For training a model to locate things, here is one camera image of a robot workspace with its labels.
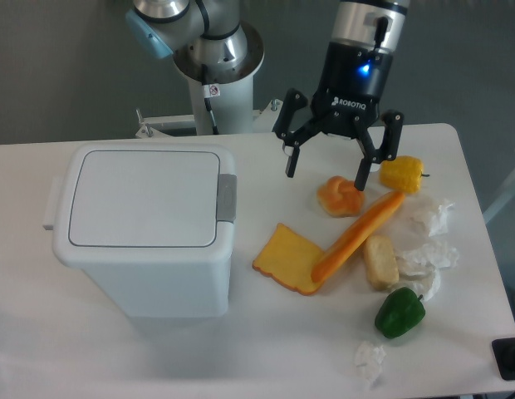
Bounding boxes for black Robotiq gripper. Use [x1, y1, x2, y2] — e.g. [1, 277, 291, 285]
[272, 40, 406, 192]

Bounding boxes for grey trash can push button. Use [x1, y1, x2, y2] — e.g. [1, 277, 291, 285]
[216, 174, 238, 223]

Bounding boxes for white plastic trash can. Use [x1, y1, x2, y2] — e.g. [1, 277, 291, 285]
[52, 140, 236, 318]

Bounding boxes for white trash can lid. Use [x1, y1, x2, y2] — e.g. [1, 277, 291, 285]
[69, 150, 219, 248]

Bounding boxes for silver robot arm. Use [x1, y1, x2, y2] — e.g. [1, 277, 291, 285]
[125, 1, 409, 190]

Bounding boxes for round bread roll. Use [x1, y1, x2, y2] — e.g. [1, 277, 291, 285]
[316, 175, 365, 217]

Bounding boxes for yellow corn cob piece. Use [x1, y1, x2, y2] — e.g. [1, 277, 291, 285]
[379, 155, 429, 194]

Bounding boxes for long orange baguette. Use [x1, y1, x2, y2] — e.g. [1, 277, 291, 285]
[311, 191, 405, 283]

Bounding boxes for beige bread block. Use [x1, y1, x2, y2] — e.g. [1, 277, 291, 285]
[363, 235, 400, 291]

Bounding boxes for crumpled white tissue upper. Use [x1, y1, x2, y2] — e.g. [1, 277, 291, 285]
[409, 197, 454, 238]

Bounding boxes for yellow toast slice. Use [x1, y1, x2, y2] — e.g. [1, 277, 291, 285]
[253, 224, 324, 296]

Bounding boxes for crumpled white tissue middle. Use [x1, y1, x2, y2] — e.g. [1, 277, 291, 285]
[390, 240, 459, 302]

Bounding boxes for green bell pepper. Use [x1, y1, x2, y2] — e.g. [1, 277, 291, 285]
[375, 287, 426, 339]

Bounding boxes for small crumpled white tissue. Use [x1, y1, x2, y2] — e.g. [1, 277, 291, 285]
[354, 341, 386, 387]

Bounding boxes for black device at edge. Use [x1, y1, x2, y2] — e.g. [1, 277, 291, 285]
[492, 337, 515, 381]

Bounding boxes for white metal base frame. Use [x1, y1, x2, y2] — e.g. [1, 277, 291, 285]
[135, 97, 287, 140]

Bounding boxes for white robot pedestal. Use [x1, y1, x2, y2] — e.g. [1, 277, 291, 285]
[187, 76, 253, 135]

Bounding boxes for black cable on pedestal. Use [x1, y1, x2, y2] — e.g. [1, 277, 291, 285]
[201, 64, 220, 135]

